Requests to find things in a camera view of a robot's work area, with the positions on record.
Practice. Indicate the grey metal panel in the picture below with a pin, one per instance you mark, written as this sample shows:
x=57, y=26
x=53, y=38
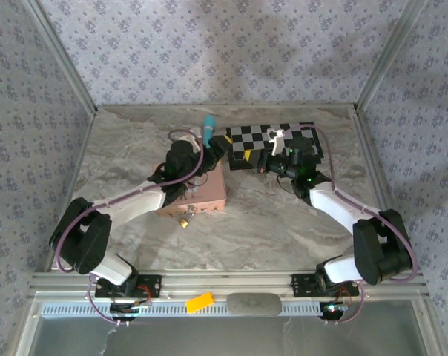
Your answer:
x=224, y=337

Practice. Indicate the white camera connector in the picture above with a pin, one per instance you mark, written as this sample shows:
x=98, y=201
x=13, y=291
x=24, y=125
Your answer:
x=188, y=138
x=276, y=138

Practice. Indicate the aluminium front frame rail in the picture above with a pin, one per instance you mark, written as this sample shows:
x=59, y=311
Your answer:
x=224, y=283

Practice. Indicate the aluminium side frame rail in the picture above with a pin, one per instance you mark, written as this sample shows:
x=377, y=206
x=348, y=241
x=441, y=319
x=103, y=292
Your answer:
x=368, y=148

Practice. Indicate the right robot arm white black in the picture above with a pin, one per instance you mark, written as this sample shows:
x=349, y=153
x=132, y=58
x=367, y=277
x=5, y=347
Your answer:
x=335, y=207

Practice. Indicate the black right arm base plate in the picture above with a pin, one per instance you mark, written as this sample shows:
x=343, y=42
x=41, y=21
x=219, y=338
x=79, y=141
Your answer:
x=302, y=285

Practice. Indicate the orange plastic block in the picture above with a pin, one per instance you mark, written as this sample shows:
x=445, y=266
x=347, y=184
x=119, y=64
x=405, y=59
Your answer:
x=200, y=301

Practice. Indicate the teal marker pen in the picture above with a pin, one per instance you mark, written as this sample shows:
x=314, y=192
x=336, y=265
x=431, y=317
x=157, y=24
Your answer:
x=208, y=128

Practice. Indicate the white left camera connector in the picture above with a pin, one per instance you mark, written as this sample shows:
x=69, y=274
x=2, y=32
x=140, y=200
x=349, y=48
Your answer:
x=188, y=138

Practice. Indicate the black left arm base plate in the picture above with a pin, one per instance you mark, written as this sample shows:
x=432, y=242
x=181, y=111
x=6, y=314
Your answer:
x=150, y=285

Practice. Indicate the grey oval stone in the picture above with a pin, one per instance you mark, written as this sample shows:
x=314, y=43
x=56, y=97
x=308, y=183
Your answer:
x=253, y=304

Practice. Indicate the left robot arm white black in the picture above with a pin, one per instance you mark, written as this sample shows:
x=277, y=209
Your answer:
x=135, y=198

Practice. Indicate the aluminium frame post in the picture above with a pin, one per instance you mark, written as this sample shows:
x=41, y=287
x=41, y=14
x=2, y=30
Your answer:
x=61, y=55
x=391, y=52

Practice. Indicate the pink tin box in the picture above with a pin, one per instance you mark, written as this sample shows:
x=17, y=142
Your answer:
x=211, y=193

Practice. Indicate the black grey folding chessboard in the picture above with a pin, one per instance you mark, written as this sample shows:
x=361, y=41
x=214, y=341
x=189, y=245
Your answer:
x=253, y=135

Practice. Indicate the white right camera connector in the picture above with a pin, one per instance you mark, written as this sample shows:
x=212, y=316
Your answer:
x=276, y=138

